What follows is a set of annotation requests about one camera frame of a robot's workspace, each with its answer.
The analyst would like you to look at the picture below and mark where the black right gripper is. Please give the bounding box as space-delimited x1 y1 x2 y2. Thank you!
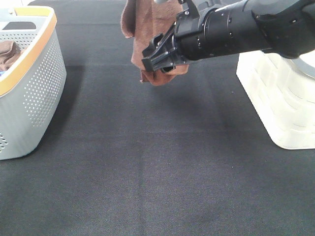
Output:
142 7 209 72

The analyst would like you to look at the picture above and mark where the brown microfiber towel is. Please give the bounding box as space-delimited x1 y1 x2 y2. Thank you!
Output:
120 0 189 86

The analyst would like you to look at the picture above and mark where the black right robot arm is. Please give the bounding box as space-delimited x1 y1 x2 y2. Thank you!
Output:
142 0 315 72

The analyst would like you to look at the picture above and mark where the brown towel in basket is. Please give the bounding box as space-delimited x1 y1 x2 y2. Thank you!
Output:
0 40 23 71

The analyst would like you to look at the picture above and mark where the black table cloth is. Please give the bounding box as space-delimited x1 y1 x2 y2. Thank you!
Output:
0 0 315 236

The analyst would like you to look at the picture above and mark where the white woven-pattern storage basket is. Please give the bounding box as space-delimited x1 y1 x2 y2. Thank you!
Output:
236 51 315 149

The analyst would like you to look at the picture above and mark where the grey perforated laundry basket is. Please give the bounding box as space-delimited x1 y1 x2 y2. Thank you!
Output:
0 6 66 160

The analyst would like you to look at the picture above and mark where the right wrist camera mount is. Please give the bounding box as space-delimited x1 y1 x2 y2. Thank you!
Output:
177 0 213 18

